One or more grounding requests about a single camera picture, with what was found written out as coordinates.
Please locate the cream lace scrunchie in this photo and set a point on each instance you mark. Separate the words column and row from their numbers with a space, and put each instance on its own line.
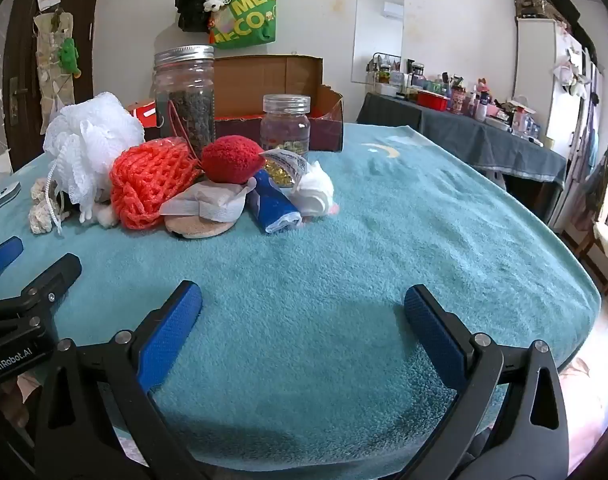
column 39, row 215

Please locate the brown door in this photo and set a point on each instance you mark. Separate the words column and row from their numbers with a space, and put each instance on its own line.
column 24, row 120

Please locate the cardboard box red inside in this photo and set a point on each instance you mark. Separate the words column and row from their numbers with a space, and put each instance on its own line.
column 264, row 80

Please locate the clear bag gold capsules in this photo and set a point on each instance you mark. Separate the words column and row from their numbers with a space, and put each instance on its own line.
column 284, row 166

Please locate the green plush toy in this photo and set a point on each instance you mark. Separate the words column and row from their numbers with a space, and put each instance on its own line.
column 69, row 55

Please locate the short jar gold capsules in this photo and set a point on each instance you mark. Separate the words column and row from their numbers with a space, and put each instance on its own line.
column 284, row 125

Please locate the patterned suitcase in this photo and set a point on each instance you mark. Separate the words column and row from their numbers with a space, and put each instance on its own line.
column 533, row 2

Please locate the white small case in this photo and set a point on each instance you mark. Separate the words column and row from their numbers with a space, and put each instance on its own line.
column 1, row 197

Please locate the beige hanging door organizer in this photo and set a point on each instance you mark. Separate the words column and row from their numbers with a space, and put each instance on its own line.
column 49, row 60

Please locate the red plastic tray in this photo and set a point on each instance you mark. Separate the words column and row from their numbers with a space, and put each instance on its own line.
column 432, row 100

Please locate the wooden stool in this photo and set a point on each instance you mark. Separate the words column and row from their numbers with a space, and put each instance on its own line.
column 601, row 247

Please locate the white cabinet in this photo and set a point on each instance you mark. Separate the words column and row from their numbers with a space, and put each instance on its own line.
column 533, row 70

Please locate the beige round powder puff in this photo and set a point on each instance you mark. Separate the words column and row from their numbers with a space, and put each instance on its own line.
column 199, row 228

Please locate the dark grey tablecloth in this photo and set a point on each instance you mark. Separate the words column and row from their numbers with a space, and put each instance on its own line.
column 458, row 130

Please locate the wall mirror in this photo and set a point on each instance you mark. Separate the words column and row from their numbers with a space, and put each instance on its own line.
column 378, row 35

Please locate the red knitted pouch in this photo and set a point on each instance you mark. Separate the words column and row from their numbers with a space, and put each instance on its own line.
column 231, row 160

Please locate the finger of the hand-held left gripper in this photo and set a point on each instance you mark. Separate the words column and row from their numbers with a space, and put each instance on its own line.
column 59, row 270
column 4, row 252

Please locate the blue bandage roll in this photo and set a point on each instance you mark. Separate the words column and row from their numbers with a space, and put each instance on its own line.
column 271, row 205

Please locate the grey white mesh pouch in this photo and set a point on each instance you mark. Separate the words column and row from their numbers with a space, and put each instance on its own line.
column 204, row 200

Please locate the white cloth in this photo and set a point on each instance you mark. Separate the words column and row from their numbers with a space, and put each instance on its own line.
column 314, row 190

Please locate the pink patterned sheet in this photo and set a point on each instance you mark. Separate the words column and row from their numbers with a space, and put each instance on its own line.
column 588, row 385

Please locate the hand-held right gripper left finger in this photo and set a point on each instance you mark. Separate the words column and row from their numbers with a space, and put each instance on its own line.
column 171, row 330

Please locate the green tote bag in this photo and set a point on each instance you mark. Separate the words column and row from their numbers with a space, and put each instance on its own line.
column 249, row 15

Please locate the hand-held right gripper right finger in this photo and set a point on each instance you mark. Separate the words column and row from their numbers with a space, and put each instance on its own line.
column 433, row 330

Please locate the tall glass jar dried leaves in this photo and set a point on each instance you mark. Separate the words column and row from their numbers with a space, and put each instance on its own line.
column 184, row 105

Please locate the white mesh bath pouf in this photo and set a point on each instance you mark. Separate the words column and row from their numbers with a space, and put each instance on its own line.
column 94, row 135

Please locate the orange foam net sleeve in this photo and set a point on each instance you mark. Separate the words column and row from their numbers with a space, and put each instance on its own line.
column 144, row 180

